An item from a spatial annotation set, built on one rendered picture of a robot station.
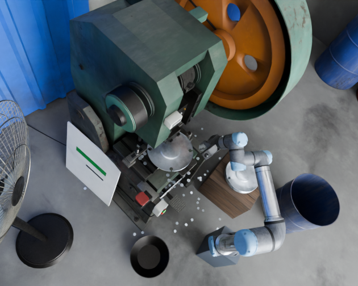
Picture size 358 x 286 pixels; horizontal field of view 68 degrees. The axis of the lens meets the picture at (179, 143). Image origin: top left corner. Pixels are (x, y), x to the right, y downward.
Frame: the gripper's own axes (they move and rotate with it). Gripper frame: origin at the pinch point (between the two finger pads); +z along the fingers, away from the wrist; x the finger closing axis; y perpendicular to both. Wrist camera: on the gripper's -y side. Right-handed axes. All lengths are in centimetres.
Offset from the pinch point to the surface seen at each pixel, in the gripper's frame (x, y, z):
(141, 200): -1.1, -44.0, 10.9
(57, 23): 121, 4, 66
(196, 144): -3.6, 14.1, 23.1
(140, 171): 9.4, -30.7, 22.0
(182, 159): -0.2, -8.9, 9.1
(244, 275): -117, -10, 41
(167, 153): 8.5, -13.1, 12.5
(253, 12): 46, 27, -56
